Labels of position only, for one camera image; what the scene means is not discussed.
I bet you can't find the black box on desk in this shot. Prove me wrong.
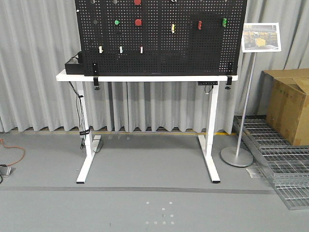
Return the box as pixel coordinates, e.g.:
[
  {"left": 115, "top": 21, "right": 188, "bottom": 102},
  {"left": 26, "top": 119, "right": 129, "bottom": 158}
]
[{"left": 65, "top": 51, "right": 84, "bottom": 75}]

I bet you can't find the green handle knob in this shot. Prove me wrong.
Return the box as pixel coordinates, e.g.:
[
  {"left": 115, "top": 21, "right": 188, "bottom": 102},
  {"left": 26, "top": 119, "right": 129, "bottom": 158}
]
[{"left": 222, "top": 18, "right": 227, "bottom": 28}]

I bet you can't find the black perforated pegboard panel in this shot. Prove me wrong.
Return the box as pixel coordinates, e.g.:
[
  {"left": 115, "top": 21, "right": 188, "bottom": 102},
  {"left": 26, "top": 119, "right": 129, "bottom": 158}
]
[{"left": 75, "top": 0, "right": 247, "bottom": 76}]

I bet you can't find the brown cardboard box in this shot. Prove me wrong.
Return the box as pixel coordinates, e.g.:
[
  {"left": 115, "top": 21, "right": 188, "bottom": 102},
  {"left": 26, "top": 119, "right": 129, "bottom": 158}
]
[{"left": 263, "top": 68, "right": 309, "bottom": 146}]

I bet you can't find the grey curtain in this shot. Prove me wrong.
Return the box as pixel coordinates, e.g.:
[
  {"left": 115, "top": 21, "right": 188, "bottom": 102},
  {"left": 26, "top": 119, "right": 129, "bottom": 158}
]
[{"left": 0, "top": 0, "right": 309, "bottom": 132}]

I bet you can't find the black clamp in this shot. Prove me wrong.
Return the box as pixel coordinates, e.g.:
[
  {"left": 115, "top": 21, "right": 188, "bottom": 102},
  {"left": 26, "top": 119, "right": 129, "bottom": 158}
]
[
  {"left": 92, "top": 62, "right": 100, "bottom": 90},
  {"left": 225, "top": 62, "right": 233, "bottom": 90}
]

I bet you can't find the white standing desk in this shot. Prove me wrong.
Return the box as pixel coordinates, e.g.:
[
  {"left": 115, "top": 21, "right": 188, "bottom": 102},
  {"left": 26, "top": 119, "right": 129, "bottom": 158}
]
[{"left": 56, "top": 70, "right": 239, "bottom": 183}]

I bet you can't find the left black clamp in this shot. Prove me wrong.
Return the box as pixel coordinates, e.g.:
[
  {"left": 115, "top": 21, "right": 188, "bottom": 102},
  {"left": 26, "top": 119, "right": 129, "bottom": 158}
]
[{"left": 92, "top": 62, "right": 100, "bottom": 90}]

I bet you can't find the right black clamp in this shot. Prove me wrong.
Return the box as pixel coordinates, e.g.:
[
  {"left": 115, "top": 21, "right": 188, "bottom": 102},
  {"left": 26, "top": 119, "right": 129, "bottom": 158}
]
[{"left": 225, "top": 62, "right": 233, "bottom": 90}]

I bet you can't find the black desk power cable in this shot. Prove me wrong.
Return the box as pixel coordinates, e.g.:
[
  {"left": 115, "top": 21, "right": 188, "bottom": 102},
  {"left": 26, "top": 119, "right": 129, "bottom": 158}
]
[{"left": 68, "top": 81, "right": 104, "bottom": 154}]

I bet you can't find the lower red push button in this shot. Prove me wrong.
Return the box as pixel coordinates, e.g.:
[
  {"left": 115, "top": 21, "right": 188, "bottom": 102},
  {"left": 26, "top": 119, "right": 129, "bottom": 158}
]
[{"left": 135, "top": 19, "right": 142, "bottom": 27}]

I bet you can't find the grey floor outlet box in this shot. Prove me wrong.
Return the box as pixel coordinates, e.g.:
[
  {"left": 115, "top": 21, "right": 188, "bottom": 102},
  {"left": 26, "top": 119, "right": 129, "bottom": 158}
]
[{"left": 0, "top": 164, "right": 16, "bottom": 177}]

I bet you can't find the red handle knob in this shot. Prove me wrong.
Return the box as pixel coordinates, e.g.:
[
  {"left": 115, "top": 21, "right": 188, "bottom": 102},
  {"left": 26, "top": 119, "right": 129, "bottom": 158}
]
[{"left": 197, "top": 20, "right": 202, "bottom": 30}]

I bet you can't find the yellow handle knob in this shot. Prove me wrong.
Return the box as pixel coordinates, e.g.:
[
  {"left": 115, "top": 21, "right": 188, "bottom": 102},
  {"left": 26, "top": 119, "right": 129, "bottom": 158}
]
[{"left": 171, "top": 24, "right": 175, "bottom": 33}]

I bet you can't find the metal floor grating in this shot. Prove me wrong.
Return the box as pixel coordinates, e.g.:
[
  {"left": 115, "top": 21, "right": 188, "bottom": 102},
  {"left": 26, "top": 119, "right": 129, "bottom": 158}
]
[{"left": 233, "top": 116, "right": 309, "bottom": 210}]

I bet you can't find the sign stand with picture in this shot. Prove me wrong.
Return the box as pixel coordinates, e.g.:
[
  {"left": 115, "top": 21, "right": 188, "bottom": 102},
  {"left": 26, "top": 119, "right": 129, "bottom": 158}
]
[{"left": 220, "top": 22, "right": 282, "bottom": 168}]

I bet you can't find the desk height control panel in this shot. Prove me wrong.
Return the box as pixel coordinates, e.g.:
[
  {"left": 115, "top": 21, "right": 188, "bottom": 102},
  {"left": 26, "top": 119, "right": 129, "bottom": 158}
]
[{"left": 198, "top": 81, "right": 218, "bottom": 86}]

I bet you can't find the orange floor cable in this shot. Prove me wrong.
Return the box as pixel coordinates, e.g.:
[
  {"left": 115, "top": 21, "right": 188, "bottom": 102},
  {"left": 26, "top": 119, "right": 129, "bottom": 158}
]
[{"left": 0, "top": 138, "right": 26, "bottom": 169}]

